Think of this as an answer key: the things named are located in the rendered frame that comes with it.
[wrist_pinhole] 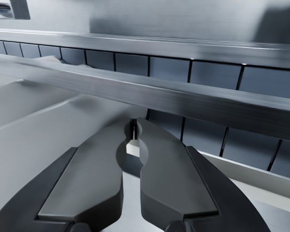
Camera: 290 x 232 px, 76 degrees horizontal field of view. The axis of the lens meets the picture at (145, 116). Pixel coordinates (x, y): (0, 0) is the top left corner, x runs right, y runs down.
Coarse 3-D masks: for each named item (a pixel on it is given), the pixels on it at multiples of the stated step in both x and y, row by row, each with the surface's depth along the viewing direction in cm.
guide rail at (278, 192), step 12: (132, 144) 17; (204, 156) 16; (228, 168) 15; (240, 168) 15; (240, 180) 13; (252, 180) 13; (264, 180) 14; (276, 180) 14; (288, 180) 14; (252, 192) 13; (264, 192) 13; (276, 192) 13; (288, 192) 13; (276, 204) 13; (288, 204) 12
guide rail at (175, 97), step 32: (0, 64) 13; (32, 64) 12; (64, 64) 12; (128, 96) 9; (160, 96) 8; (192, 96) 8; (224, 96) 7; (256, 96) 7; (256, 128) 7; (288, 128) 6
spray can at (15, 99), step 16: (80, 64) 20; (16, 80) 14; (0, 96) 12; (16, 96) 13; (32, 96) 14; (48, 96) 15; (64, 96) 16; (0, 112) 12; (16, 112) 13; (32, 112) 13
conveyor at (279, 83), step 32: (96, 64) 20; (128, 64) 18; (160, 64) 16; (192, 64) 15; (224, 64) 14; (288, 96) 13; (192, 128) 17; (224, 128) 16; (256, 160) 16; (288, 160) 15
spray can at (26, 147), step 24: (96, 96) 14; (24, 120) 10; (48, 120) 11; (72, 120) 11; (96, 120) 13; (0, 144) 9; (24, 144) 9; (48, 144) 10; (72, 144) 11; (0, 168) 8; (24, 168) 9; (0, 192) 8
